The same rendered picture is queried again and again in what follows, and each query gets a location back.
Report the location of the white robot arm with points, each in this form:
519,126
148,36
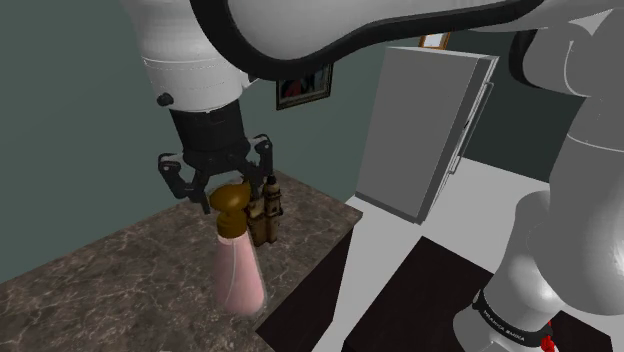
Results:
575,204

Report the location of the dark framed wall picture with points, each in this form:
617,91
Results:
304,90

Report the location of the wooden framed wall picture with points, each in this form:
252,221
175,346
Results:
435,41

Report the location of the pink bottle with brown pump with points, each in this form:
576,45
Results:
238,273

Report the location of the brown castle figure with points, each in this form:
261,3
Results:
265,214

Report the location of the dark robot stand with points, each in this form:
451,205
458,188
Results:
414,302

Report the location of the grey refrigerator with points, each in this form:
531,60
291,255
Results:
414,131

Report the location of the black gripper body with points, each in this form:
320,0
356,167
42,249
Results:
212,141

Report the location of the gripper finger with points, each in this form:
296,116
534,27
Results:
181,189
263,161

